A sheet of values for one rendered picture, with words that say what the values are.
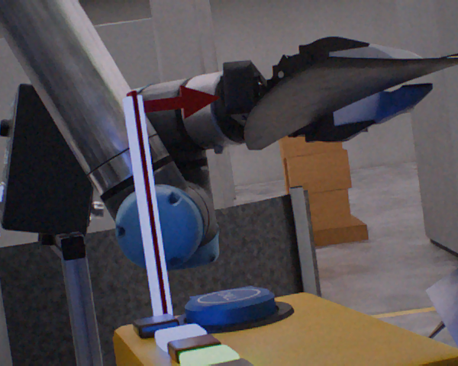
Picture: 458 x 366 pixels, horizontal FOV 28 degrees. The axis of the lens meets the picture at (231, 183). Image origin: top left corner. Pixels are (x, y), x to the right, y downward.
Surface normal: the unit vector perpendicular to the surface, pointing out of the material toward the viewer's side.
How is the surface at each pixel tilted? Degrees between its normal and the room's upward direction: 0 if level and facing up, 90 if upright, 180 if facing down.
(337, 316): 0
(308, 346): 0
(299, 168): 90
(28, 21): 93
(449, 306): 55
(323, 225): 90
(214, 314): 90
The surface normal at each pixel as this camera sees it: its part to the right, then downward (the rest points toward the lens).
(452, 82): 0.00, 0.05
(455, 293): -0.59, -0.46
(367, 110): -0.62, 0.02
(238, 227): 0.68, -0.05
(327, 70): 0.13, 0.98
